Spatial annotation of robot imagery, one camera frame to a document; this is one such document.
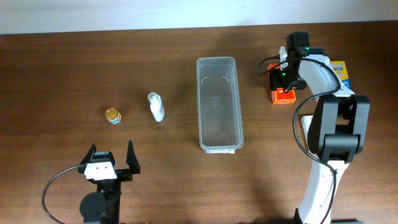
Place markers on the clear plastic container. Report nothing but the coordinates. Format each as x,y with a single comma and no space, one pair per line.
219,107

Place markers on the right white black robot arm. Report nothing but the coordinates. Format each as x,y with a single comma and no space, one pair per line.
336,131

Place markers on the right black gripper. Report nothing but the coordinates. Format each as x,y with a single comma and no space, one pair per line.
276,82

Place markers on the orange medicine box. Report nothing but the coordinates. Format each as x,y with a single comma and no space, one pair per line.
278,96

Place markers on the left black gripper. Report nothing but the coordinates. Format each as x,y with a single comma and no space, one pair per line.
126,174

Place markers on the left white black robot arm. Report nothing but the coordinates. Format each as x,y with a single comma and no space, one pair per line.
103,205

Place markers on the yellow blue Woods box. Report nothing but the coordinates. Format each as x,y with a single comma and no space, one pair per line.
340,69

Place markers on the small gold-lid jar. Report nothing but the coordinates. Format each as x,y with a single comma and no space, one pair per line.
113,115

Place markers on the white Panadol box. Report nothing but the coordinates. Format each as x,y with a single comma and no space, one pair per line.
306,122

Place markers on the white spray bottle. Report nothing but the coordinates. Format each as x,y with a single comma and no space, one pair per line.
156,106

